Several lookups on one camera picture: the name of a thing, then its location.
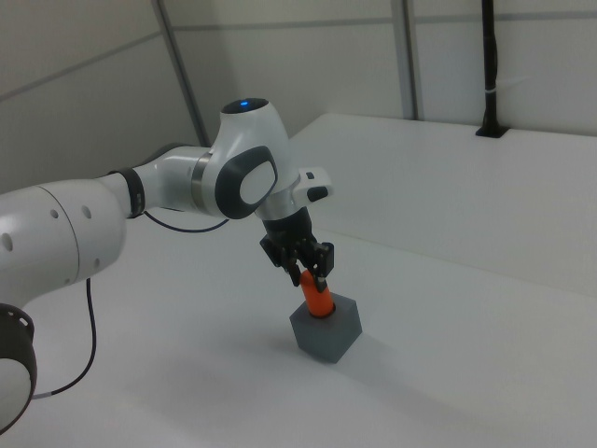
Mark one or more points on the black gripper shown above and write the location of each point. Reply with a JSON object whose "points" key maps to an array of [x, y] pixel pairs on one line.
{"points": [[288, 231]]}

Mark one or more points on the orange cylinder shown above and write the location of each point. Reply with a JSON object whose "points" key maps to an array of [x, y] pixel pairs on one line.
{"points": [[317, 298]]}

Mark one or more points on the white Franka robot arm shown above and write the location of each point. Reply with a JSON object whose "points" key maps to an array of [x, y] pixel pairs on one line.
{"points": [[242, 158]]}

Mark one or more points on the grey block with round hole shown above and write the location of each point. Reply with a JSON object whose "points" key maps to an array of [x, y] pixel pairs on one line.
{"points": [[326, 338]]}

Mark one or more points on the black pole with base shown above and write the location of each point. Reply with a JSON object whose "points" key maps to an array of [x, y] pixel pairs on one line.
{"points": [[490, 70]]}

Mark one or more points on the grey partition post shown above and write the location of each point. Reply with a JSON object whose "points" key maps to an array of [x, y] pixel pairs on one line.
{"points": [[184, 74], [409, 60]]}

